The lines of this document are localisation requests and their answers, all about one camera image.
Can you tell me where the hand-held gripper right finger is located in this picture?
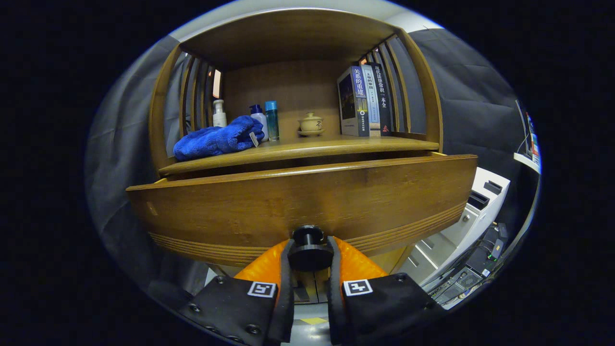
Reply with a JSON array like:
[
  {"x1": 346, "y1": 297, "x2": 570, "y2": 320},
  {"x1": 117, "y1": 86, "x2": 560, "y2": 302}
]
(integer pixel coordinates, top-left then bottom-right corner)
[{"x1": 328, "y1": 235, "x2": 447, "y2": 346}]

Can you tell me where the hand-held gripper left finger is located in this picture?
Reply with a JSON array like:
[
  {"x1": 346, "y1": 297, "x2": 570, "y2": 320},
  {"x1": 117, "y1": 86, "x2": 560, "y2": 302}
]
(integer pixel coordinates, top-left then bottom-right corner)
[{"x1": 178, "y1": 238, "x2": 295, "y2": 346}]

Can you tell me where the wooden drawer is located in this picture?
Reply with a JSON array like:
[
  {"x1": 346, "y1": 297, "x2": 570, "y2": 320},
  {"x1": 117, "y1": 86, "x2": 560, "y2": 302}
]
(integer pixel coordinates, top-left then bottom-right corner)
[{"x1": 126, "y1": 151, "x2": 479, "y2": 272}]

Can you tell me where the wooden countertop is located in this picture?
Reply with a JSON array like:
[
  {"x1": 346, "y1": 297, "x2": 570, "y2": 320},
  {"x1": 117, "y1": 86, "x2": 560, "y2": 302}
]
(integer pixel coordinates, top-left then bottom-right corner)
[{"x1": 159, "y1": 135, "x2": 440, "y2": 176}]

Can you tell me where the wooden cabinet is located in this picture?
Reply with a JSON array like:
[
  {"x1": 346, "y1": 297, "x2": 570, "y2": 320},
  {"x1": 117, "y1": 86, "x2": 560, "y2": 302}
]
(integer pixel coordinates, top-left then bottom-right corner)
[{"x1": 149, "y1": 9, "x2": 443, "y2": 304}]

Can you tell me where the black computer case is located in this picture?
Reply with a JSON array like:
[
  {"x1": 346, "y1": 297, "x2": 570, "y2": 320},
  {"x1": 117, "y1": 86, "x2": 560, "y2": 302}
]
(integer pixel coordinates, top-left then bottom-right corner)
[{"x1": 428, "y1": 223, "x2": 510, "y2": 308}]

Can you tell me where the beige lidded teacup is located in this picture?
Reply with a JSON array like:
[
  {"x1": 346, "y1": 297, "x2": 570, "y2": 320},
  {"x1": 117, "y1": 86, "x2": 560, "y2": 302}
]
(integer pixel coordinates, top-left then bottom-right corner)
[{"x1": 297, "y1": 112, "x2": 325, "y2": 137}]

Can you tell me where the blue towel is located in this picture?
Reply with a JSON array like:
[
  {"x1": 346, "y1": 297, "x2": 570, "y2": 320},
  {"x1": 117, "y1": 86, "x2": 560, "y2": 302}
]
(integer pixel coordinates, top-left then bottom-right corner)
[{"x1": 173, "y1": 115, "x2": 265, "y2": 161}]

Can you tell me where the teal bottle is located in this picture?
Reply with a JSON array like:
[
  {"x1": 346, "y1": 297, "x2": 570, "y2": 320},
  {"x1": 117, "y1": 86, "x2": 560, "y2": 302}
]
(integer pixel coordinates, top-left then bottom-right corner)
[{"x1": 265, "y1": 100, "x2": 280, "y2": 141}]

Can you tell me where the white bottle with blue cap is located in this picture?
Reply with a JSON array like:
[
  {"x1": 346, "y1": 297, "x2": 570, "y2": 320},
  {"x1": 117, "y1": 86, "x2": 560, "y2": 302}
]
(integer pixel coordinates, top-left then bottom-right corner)
[{"x1": 249, "y1": 104, "x2": 269, "y2": 142}]

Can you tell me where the white pump bottle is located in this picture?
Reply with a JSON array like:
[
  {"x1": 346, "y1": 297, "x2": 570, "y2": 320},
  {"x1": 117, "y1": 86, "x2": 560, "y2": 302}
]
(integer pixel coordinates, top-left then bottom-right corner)
[{"x1": 212, "y1": 99, "x2": 227, "y2": 128}]

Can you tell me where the blue spine book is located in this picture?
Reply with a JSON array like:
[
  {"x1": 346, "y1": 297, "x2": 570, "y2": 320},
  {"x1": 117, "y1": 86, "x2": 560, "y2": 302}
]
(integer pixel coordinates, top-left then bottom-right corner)
[{"x1": 337, "y1": 66, "x2": 369, "y2": 137}]

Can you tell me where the pale spine book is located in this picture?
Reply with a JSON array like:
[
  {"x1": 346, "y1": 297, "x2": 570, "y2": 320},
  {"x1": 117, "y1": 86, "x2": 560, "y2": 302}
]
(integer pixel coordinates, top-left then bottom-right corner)
[{"x1": 361, "y1": 64, "x2": 381, "y2": 137}]

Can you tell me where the black spine book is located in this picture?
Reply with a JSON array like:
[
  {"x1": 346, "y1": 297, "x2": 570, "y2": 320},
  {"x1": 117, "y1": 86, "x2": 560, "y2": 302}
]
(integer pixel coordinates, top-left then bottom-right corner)
[{"x1": 368, "y1": 62, "x2": 392, "y2": 136}]

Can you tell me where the black backdrop cloth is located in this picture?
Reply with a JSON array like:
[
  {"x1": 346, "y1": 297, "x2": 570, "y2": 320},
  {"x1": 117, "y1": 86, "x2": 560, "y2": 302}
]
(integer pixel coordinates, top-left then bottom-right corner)
[{"x1": 86, "y1": 29, "x2": 534, "y2": 289}]

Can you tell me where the white side table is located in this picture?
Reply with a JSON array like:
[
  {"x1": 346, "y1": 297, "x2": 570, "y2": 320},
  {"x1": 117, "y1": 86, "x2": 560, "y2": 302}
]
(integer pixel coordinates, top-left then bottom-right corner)
[{"x1": 513, "y1": 152, "x2": 541, "y2": 174}]

